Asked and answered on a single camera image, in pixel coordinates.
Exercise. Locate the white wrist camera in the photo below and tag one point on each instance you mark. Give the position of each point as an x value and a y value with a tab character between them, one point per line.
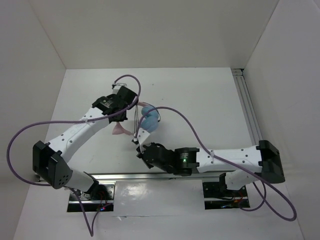
117	86
141	137

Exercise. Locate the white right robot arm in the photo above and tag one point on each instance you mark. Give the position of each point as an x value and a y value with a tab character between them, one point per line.
238	167

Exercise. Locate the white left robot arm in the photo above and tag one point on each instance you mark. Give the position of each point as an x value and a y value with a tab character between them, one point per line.
50	160

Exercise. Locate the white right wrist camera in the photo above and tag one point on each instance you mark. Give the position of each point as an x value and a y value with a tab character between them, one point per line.
141	137

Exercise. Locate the aluminium right side rail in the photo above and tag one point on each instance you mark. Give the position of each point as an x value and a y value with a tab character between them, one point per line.
247	105

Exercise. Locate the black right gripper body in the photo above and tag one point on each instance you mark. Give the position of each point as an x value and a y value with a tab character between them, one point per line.
139	154

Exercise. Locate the aluminium rail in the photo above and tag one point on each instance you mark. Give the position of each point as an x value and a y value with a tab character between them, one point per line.
247	105
207	176

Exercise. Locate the aluminium front rail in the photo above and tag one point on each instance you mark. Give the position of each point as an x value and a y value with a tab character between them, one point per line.
207	176

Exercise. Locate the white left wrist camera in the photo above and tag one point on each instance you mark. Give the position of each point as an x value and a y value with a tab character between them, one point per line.
117	86

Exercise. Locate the white front cover plate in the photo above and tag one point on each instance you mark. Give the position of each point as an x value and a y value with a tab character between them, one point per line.
158	198

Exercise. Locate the pink blue cat-ear headphones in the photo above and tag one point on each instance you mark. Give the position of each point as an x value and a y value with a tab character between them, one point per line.
149	123

